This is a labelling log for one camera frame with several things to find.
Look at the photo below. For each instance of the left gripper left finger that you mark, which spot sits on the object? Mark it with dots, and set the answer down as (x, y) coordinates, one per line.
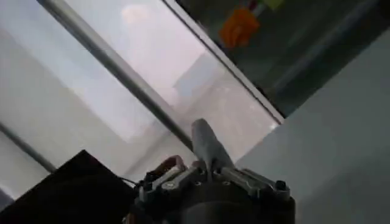
(173, 179)

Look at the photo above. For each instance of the grey metal shelf rack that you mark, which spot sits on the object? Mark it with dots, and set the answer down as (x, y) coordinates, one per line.
(304, 54)

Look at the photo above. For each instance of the thick grey window post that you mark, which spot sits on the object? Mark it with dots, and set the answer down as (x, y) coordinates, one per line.
(122, 73)

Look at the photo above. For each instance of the black garment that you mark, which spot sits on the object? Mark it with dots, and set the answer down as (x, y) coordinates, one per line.
(70, 194)

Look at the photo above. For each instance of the orange hanging shirt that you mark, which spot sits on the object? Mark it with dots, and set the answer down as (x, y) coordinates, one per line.
(239, 27)

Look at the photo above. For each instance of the slim grey window post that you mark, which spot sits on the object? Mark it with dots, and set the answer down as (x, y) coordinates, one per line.
(27, 147)

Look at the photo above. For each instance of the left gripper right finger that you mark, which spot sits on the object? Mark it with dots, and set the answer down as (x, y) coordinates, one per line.
(250, 182)

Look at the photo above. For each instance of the thin dark window post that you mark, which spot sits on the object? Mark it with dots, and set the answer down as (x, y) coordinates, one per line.
(225, 61)

